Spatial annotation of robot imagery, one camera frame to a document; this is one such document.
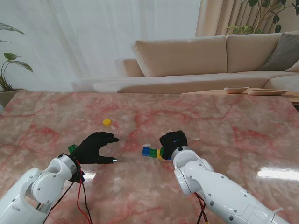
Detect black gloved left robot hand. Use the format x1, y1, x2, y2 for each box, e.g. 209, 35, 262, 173
71, 132, 120, 165

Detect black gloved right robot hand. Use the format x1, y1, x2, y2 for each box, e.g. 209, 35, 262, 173
159, 130, 189, 161

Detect light wooden coffee table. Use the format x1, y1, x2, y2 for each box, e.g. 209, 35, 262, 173
181, 89, 299, 103

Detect wooden bowl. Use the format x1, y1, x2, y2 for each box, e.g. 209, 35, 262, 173
224, 86, 249, 94

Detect beige sofa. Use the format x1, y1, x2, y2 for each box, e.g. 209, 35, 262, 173
71, 31, 299, 95

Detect grey plant pot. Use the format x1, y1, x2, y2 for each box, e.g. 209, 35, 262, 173
0, 88, 28, 108

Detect flat wooden plate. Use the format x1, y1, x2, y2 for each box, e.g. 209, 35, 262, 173
247, 89, 288, 96

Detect green potted plant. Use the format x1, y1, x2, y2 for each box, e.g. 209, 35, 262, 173
0, 22, 33, 92

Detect white sheer curtain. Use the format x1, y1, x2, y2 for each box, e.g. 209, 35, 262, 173
0, 0, 201, 93

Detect beige curtain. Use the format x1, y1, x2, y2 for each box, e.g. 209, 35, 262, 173
195, 0, 299, 38

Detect cream cushion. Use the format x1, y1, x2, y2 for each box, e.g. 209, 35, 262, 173
284, 59, 299, 73

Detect grey cushion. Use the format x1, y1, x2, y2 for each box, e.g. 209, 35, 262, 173
258, 32, 299, 72

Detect tall leafy plant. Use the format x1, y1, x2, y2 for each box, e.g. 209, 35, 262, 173
225, 0, 299, 35

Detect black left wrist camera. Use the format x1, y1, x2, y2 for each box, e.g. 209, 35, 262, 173
69, 169, 85, 182

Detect left arm red black cables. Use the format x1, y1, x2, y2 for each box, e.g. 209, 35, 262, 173
35, 165, 93, 224

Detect arm red black cables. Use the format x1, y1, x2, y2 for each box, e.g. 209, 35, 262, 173
35, 165, 93, 224
195, 191, 210, 224

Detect right arm red black cables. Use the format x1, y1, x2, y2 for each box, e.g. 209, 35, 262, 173
195, 191, 210, 224

